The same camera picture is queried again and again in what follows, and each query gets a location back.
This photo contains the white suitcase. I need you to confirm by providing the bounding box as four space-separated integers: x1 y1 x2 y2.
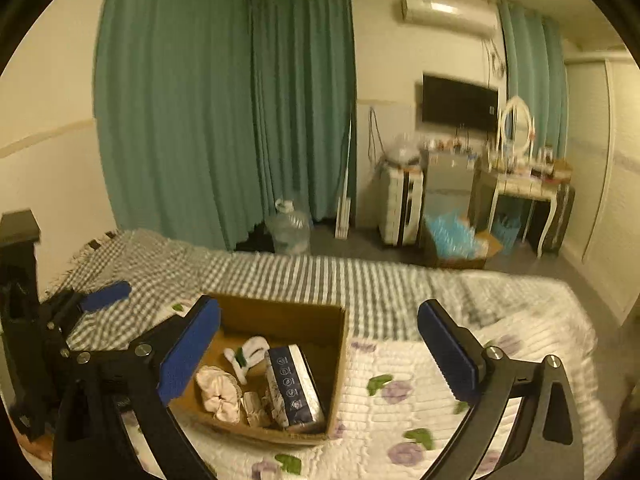
378 162 425 247

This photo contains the wide green curtain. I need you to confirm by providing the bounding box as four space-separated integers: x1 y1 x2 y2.
93 0 252 252

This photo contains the white dressing table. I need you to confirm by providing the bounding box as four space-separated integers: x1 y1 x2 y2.
472 159 574 259

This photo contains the white oval vanity mirror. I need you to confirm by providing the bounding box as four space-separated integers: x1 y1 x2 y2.
498 95 535 157

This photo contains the black suitcase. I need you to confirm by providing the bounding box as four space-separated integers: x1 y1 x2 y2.
539 184 576 254

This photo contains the brown cardboard box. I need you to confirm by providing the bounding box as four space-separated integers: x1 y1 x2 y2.
167 293 349 447

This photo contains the grey mini fridge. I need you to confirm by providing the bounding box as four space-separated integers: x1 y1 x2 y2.
422 152 479 222

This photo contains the dark blue tissue pack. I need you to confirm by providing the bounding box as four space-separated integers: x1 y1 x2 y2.
264 344 327 434

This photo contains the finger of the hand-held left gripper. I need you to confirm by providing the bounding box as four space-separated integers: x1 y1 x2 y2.
46 280 133 342

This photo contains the white wardrobe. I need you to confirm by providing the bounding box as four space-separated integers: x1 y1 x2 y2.
564 46 640 327

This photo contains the clear water jug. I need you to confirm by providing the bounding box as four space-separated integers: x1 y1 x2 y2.
264 198 312 255

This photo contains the clear plastic bag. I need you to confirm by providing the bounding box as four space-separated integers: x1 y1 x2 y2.
382 132 422 167

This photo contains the narrow green window curtain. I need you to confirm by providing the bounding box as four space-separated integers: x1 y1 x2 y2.
497 0 569 162

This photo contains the white air conditioner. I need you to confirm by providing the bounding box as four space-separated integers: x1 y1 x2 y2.
399 0 500 39

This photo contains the dark wooden bed post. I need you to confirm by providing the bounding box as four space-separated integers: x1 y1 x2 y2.
0 209 42 306

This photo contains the cardboard box of blue hangers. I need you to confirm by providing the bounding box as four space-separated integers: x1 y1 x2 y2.
422 211 504 270

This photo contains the small beige cloth pouch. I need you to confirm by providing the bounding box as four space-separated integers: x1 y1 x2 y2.
242 390 272 429

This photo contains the black wall television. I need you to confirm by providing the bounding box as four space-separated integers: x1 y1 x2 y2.
422 72 500 132

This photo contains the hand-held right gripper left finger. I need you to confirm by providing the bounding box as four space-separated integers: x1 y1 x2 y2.
52 295 222 480

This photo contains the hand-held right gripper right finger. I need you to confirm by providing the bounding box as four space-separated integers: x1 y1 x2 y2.
417 299 586 480

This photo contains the grey checkered blanket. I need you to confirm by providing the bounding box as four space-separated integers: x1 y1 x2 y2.
42 228 468 357

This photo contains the white floral quilt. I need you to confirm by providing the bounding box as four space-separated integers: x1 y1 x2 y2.
116 270 620 480

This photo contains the white flat mop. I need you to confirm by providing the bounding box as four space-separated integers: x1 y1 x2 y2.
333 119 355 239

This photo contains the green corner curtain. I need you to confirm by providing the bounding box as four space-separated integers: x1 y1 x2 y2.
249 0 358 224

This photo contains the white and green sock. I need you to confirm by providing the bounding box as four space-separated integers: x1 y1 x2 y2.
223 335 271 382

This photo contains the pink fabric scrunchie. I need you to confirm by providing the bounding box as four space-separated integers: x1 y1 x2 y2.
194 365 244 424

